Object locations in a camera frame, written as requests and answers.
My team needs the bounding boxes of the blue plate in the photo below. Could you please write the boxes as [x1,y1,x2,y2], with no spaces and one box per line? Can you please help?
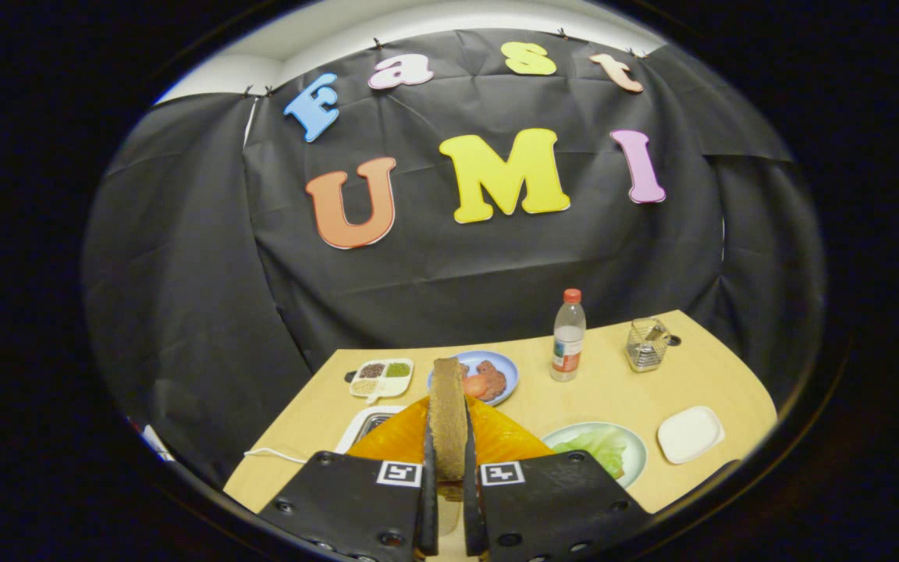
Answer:
[428,350,520,407]

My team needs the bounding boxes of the white toaster cable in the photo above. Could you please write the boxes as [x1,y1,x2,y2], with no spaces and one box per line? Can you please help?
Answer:
[244,447,307,464]

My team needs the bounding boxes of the green lettuce leaf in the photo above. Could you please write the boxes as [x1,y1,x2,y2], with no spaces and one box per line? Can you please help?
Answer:
[553,428,628,478]

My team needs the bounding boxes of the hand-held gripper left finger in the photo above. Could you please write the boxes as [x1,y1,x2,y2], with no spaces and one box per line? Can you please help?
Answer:
[258,394,440,562]

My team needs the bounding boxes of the wire cutlery holder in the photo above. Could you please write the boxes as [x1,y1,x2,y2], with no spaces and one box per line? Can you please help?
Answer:
[625,317,670,373]

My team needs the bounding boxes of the clear bottle with red cap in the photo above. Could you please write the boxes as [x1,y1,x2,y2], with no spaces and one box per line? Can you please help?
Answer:
[550,289,587,382]

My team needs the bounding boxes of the brown toasted bread slice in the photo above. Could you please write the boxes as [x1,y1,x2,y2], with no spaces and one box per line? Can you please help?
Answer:
[428,357,469,482]

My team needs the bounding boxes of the pale green round plate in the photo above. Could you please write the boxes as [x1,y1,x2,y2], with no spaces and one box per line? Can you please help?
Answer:
[541,422,648,489]

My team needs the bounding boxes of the white printed item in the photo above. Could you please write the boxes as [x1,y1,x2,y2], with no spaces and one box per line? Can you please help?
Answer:
[141,424,176,463]

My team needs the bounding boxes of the white divided seasoning tray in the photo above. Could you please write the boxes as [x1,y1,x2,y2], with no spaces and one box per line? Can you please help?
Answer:
[344,357,414,403]

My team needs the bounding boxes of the white square plate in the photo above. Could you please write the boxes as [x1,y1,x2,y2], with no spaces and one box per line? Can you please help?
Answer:
[657,406,726,465]

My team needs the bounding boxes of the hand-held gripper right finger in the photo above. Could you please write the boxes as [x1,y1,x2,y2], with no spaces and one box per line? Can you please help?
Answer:
[461,394,653,562]

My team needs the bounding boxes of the black backdrop cloth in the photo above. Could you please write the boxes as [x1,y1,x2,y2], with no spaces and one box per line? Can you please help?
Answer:
[81,30,825,489]

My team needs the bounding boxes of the white toaster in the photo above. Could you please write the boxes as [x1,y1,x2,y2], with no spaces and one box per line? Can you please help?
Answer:
[336,404,411,455]

